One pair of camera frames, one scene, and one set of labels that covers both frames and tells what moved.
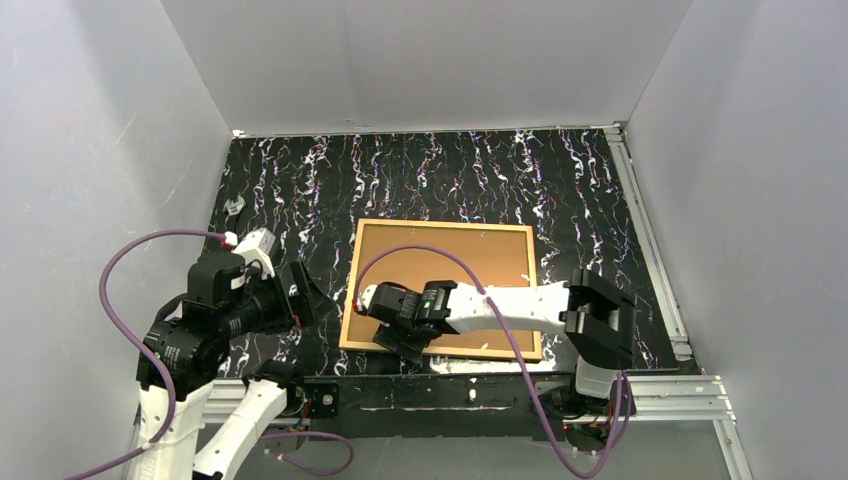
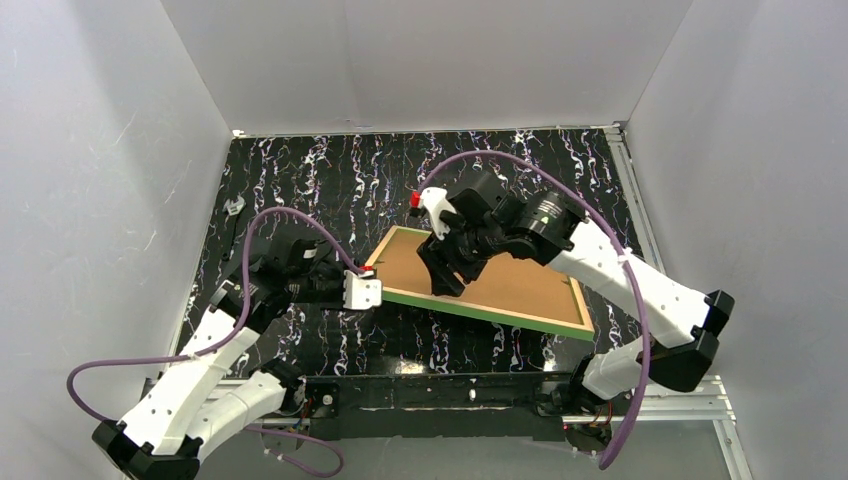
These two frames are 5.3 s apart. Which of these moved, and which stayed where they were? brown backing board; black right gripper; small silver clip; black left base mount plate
Moved: black right gripper; brown backing board
Stayed: small silver clip; black left base mount plate
